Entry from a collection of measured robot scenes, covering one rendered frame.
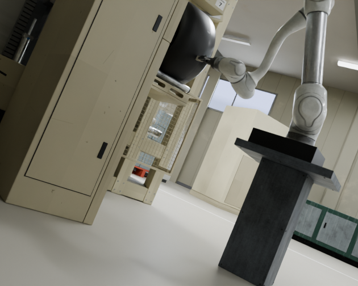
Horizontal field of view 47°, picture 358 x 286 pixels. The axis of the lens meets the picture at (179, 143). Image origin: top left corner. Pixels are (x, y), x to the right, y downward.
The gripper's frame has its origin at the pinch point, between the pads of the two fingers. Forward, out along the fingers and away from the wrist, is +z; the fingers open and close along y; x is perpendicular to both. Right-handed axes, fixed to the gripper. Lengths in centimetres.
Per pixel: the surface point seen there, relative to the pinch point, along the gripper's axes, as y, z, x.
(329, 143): -688, 376, -72
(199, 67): -6.8, 5.5, 4.0
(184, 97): -8.5, 8.0, 25.6
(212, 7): -26, 56, -48
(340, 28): -400, 262, -223
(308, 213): -530, 230, 83
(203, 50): -2.1, 3.7, -6.2
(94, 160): 65, -61, 73
